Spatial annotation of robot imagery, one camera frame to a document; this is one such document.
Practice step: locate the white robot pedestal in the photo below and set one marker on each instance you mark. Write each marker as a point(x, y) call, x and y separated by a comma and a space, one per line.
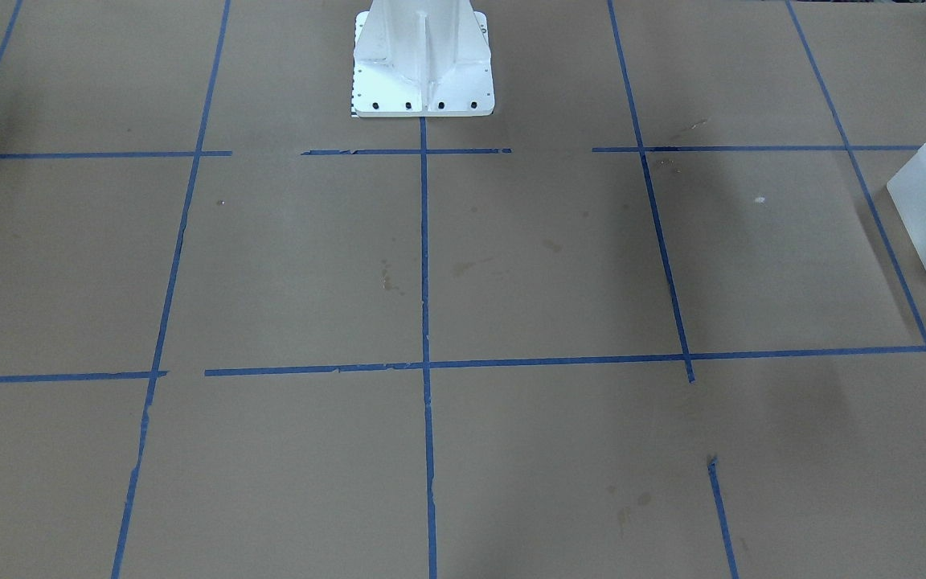
point(422, 59)

